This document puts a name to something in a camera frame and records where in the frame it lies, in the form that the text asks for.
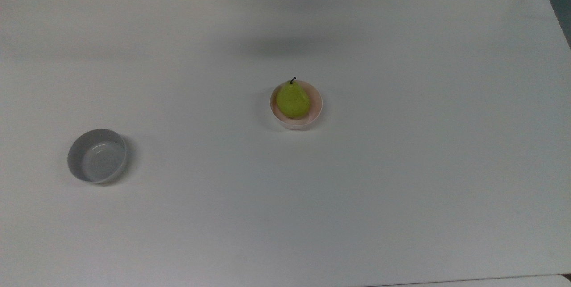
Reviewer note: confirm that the green pear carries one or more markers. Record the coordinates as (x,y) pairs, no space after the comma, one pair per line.
(292,101)

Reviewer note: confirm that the pink bowl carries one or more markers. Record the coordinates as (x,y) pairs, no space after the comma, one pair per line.
(316,109)

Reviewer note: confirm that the grey bowl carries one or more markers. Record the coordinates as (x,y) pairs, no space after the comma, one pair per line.
(98,160)

